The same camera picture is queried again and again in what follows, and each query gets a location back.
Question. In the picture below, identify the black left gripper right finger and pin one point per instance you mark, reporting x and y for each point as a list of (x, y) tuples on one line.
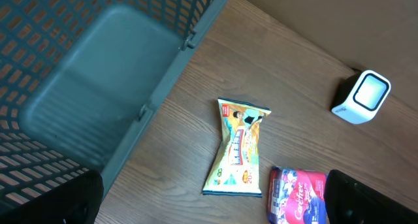
[(349, 201)]

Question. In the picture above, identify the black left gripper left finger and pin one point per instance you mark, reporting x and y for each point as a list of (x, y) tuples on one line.
[(76, 201)]

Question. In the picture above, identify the red purple Carefree pad pack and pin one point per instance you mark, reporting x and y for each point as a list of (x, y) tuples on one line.
[(296, 196)]

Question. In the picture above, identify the yellow snack bag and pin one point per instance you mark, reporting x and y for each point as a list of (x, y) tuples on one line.
[(235, 170)]

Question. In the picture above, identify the grey plastic mesh basket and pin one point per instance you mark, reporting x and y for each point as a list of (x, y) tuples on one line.
[(81, 80)]

